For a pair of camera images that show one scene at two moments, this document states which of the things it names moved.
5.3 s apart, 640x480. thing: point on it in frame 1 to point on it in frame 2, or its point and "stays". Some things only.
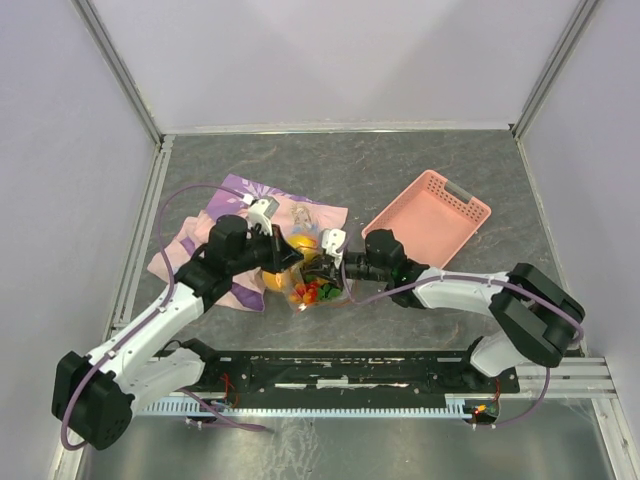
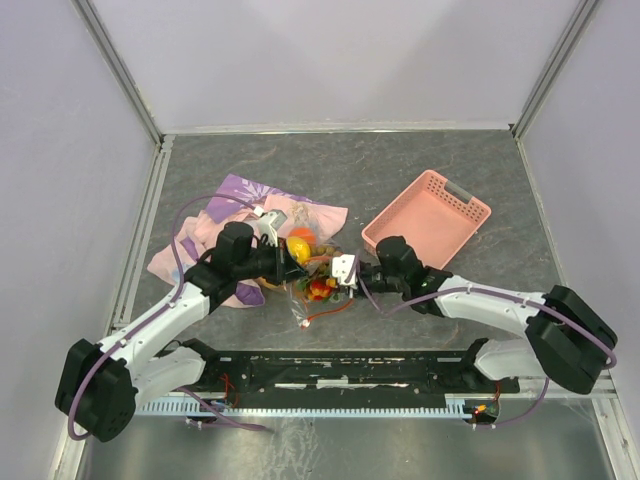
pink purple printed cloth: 298,216 stays
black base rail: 346,373 stays
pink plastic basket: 434,218 stays
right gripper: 325,269 to 355,290
